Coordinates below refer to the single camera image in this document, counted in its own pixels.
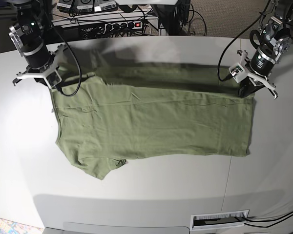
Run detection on white table leg post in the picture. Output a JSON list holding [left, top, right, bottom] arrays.
[[158, 18, 167, 36]]

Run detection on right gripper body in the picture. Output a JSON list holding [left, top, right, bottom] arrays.
[[12, 43, 67, 85]]

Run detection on green T-shirt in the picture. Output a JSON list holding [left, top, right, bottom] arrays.
[[50, 63, 255, 180]]

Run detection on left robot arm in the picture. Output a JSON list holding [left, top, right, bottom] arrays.
[[229, 0, 293, 98]]

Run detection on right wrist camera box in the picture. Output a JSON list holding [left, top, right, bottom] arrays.
[[46, 71, 62, 89]]

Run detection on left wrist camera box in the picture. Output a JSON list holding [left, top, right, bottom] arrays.
[[229, 63, 247, 83]]

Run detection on white power strip red switch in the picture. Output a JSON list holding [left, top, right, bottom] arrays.
[[105, 21, 143, 31]]

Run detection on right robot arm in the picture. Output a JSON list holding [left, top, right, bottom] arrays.
[[8, 0, 67, 89]]

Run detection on table cable grommet with brush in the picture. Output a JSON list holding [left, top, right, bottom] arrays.
[[189, 210, 250, 231]]

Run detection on black cable at grommet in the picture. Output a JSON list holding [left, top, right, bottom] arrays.
[[243, 207, 293, 229]]

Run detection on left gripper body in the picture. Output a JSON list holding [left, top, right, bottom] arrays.
[[237, 48, 278, 99]]

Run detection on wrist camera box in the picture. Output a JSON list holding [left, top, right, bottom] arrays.
[[229, 63, 247, 83], [46, 71, 62, 89]]

